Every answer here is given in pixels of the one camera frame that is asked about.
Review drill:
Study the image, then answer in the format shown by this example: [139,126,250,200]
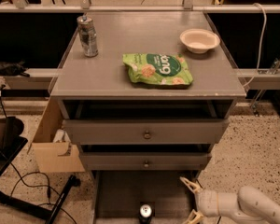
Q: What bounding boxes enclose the white paper bowl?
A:
[179,29,220,54]

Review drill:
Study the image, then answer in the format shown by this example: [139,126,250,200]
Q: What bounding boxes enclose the grey drawer cabinet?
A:
[48,10,247,224]

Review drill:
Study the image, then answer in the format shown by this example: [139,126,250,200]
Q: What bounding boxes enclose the grey middle drawer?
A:
[79,152,211,171]

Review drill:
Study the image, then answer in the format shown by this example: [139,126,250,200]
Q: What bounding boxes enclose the grey top drawer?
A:
[63,119,229,145]

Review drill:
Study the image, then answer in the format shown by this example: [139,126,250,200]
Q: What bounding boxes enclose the grey metal railing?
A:
[0,0,280,91]

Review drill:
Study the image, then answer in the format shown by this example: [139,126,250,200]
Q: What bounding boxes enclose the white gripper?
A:
[179,176,239,224]

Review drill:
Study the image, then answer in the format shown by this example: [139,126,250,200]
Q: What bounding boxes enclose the blue pepsi can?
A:
[139,204,153,224]

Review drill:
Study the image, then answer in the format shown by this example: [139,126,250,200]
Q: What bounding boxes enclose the grey bottom drawer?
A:
[90,171,196,224]

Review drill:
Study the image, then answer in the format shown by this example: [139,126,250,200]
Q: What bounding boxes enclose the black floor cable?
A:
[3,161,78,224]

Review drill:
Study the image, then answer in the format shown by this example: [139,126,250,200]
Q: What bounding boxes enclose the green chip bag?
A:
[122,53,193,87]

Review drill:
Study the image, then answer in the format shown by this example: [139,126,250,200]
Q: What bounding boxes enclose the black stand base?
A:
[0,115,82,224]

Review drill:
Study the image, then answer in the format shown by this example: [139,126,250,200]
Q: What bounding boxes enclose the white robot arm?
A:
[179,176,280,224]

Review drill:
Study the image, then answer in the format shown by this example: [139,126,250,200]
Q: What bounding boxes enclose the cardboard box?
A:
[32,99,85,173]

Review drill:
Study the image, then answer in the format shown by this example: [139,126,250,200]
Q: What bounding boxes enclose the silver energy drink can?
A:
[77,14,98,57]

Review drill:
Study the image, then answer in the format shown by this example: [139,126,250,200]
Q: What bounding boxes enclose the grey drawer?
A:
[79,152,211,171]
[90,171,196,224]
[63,119,229,145]

